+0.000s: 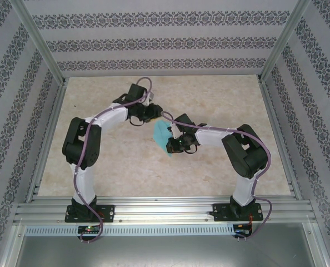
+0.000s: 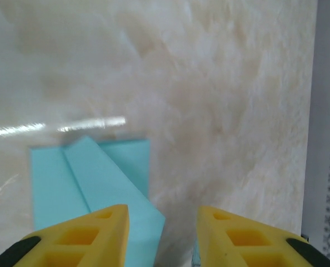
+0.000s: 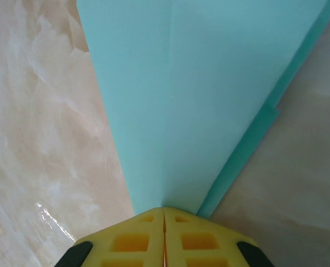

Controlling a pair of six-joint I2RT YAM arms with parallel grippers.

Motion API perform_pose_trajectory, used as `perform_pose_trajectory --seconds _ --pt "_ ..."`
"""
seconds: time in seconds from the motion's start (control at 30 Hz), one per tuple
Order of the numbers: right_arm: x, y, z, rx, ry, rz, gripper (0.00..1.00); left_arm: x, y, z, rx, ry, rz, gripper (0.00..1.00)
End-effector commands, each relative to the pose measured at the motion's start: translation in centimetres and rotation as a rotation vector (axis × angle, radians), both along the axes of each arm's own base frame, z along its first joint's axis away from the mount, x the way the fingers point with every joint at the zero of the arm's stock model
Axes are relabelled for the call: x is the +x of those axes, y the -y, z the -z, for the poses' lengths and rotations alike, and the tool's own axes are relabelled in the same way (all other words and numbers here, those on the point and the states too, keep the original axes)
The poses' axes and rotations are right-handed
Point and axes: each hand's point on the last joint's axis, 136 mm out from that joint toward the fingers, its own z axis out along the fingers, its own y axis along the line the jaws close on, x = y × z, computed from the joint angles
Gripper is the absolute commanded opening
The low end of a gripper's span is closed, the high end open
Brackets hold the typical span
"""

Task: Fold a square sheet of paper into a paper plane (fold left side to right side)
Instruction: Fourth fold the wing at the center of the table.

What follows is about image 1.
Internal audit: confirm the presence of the long aluminium mounting rail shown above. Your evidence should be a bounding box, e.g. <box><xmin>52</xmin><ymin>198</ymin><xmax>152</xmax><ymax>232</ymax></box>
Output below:
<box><xmin>13</xmin><ymin>197</ymin><xmax>317</xmax><ymax>223</ymax></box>

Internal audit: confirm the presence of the grey metal sheet panel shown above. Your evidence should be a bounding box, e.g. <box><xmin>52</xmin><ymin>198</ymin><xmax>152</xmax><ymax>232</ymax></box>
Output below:
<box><xmin>12</xmin><ymin>235</ymin><xmax>320</xmax><ymax>267</ymax></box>

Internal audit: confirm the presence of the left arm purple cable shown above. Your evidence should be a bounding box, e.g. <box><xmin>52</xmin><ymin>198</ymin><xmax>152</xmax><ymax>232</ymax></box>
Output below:
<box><xmin>74</xmin><ymin>77</ymin><xmax>154</xmax><ymax>244</ymax></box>

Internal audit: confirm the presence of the slotted grey cable duct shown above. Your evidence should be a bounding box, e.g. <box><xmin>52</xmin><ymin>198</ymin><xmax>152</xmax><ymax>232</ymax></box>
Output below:
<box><xmin>24</xmin><ymin>224</ymin><xmax>236</xmax><ymax>237</ymax></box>

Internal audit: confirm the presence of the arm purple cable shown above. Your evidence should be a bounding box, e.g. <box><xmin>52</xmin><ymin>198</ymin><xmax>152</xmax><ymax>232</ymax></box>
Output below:
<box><xmin>74</xmin><ymin>77</ymin><xmax>154</xmax><ymax>244</ymax></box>
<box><xmin>161</xmin><ymin>111</ymin><xmax>274</xmax><ymax>243</ymax></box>

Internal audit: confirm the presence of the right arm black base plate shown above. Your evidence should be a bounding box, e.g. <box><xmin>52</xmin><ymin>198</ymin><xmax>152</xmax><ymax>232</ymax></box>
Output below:
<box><xmin>212</xmin><ymin>202</ymin><xmax>264</xmax><ymax>223</ymax></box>

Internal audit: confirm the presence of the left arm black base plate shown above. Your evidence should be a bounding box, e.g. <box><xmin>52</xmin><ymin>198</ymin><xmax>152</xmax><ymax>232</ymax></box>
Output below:
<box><xmin>64</xmin><ymin>204</ymin><xmax>116</xmax><ymax>223</ymax></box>

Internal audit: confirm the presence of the aluminium frame post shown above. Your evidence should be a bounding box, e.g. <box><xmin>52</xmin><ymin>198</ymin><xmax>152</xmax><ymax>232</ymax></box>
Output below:
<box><xmin>257</xmin><ymin>0</ymin><xmax>312</xmax><ymax>84</ymax></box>
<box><xmin>11</xmin><ymin>0</ymin><xmax>68</xmax><ymax>84</ymax></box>

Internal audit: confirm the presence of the aluminium side rail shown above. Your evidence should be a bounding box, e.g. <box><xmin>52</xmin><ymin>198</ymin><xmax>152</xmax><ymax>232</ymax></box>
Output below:
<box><xmin>258</xmin><ymin>79</ymin><xmax>304</xmax><ymax>201</ymax></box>
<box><xmin>25</xmin><ymin>79</ymin><xmax>68</xmax><ymax>203</ymax></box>

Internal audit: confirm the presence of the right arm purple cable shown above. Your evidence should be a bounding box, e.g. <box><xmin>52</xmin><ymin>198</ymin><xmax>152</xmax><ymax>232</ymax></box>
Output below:
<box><xmin>161</xmin><ymin>111</ymin><xmax>274</xmax><ymax>243</ymax></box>

